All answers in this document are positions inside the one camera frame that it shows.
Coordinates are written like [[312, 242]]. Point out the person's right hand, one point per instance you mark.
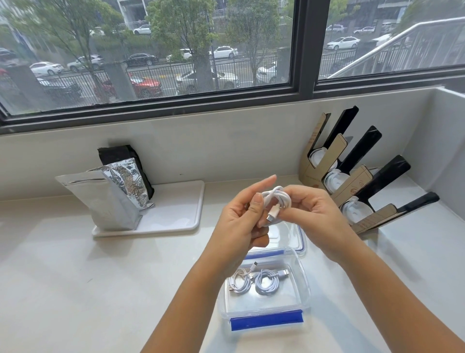
[[319, 225]]

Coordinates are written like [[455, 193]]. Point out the person's left hand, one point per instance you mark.
[[232, 232]]

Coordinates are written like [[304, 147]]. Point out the clear container lid blue seal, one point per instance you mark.
[[299, 240]]

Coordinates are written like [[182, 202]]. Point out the clear plastic container blue clips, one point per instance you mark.
[[287, 302]]

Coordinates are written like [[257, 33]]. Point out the person's right forearm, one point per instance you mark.
[[407, 298]]

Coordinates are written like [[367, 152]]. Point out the person's left forearm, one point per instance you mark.
[[181, 312]]

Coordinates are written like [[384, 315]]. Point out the white cup lid stack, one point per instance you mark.
[[356, 211], [316, 158], [334, 181]]

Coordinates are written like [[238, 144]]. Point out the cardboard cup dispenser rack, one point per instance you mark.
[[310, 174]]

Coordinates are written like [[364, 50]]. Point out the white rectangular tray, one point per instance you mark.
[[174, 211]]

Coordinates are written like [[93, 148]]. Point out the silver foil bag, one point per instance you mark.
[[105, 200]]

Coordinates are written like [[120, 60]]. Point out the black bag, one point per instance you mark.
[[116, 152]]

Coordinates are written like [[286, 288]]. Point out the beige car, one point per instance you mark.
[[227, 81]]

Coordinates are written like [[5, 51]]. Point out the red car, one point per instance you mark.
[[147, 86]]

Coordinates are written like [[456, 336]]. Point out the white stair railing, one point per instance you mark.
[[392, 43]]

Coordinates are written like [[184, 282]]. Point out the black window frame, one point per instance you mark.
[[305, 54]]

